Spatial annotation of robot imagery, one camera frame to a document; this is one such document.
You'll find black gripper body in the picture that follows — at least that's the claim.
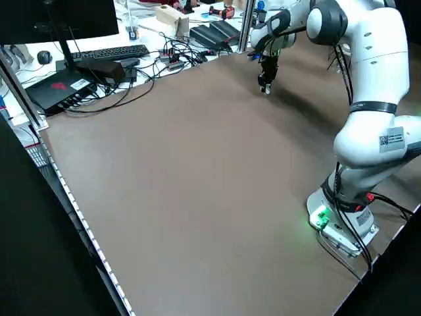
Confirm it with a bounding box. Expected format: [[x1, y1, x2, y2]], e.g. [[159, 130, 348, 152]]
[[259, 52, 280, 81]]

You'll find black ribbed power supply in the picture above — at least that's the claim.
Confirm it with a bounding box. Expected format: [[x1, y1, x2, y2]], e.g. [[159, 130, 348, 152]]
[[209, 20, 241, 43], [189, 25, 233, 51]]

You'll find red black power tool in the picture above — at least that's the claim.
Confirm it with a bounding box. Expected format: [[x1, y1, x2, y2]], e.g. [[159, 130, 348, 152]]
[[208, 5, 236, 21]]

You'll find grey hub with red ports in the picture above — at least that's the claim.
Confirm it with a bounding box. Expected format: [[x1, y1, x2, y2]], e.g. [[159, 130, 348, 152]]
[[159, 49, 186, 72]]

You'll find tan cardboard box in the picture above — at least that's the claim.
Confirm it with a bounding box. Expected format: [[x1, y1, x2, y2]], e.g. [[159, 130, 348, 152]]
[[155, 5, 191, 38]]

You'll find person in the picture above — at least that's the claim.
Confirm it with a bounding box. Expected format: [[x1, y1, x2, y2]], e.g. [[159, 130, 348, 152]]
[[137, 0, 200, 14]]

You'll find black power adapter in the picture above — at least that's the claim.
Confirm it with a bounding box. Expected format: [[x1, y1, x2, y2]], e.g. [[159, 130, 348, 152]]
[[120, 58, 141, 83]]

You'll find small bottle with blue label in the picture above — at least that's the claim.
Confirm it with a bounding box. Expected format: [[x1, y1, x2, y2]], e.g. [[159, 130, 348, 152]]
[[127, 19, 139, 42]]

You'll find black keyboard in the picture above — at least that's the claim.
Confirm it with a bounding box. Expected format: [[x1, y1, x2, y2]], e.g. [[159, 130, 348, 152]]
[[70, 43, 151, 63]]

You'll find dark brown rectangular box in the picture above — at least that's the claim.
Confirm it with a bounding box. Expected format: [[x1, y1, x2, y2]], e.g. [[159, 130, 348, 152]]
[[75, 60, 126, 85]]

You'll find black monitor stand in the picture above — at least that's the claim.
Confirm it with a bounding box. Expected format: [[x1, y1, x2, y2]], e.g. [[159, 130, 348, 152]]
[[44, 3, 99, 75]]

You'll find black box with red logo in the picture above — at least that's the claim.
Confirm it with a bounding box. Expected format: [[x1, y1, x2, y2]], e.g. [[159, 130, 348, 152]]
[[25, 67, 99, 117]]

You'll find black computer monitor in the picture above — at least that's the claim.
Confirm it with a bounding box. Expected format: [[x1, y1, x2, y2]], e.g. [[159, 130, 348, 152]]
[[0, 0, 120, 46]]

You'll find dark computer mouse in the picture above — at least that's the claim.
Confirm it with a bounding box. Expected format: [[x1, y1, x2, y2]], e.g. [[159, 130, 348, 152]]
[[36, 49, 54, 65]]

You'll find grey plastic holder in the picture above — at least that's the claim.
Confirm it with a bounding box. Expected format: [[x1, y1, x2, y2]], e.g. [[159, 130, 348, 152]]
[[7, 43, 34, 68]]

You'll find aluminium frame post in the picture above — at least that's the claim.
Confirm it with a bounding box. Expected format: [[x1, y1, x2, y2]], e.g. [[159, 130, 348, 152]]
[[0, 49, 50, 132], [235, 0, 257, 53]]

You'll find black cable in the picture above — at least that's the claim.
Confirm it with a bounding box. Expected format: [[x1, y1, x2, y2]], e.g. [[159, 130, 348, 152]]
[[64, 61, 156, 115], [326, 41, 355, 105], [328, 163, 414, 275]]

